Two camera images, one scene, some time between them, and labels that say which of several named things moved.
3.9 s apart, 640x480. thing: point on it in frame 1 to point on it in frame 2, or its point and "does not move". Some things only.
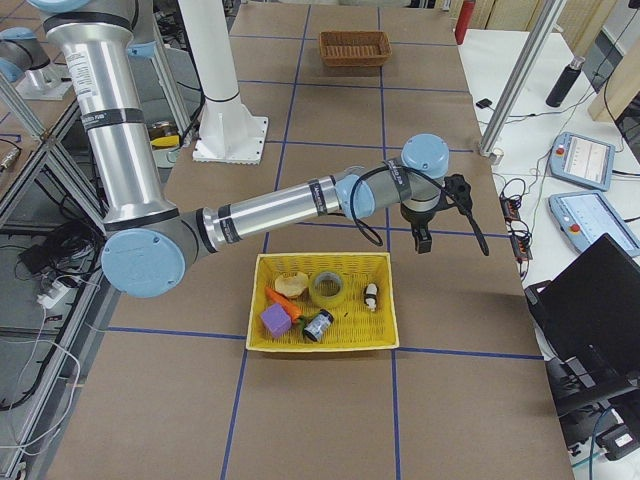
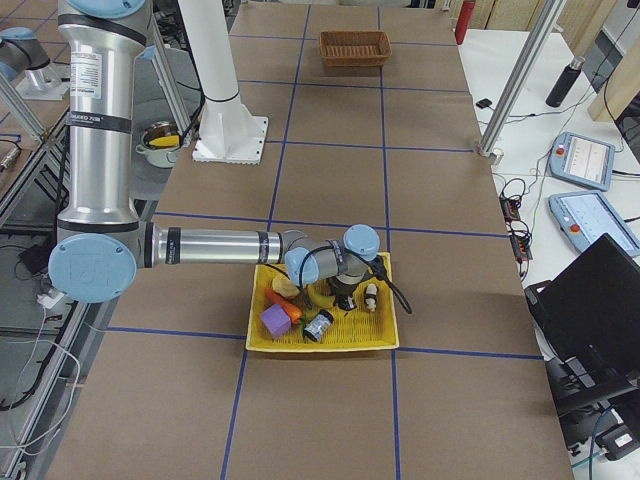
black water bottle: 565,82 does not move
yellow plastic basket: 364,319 does not move
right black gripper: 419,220 to 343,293
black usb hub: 519,232 does not move
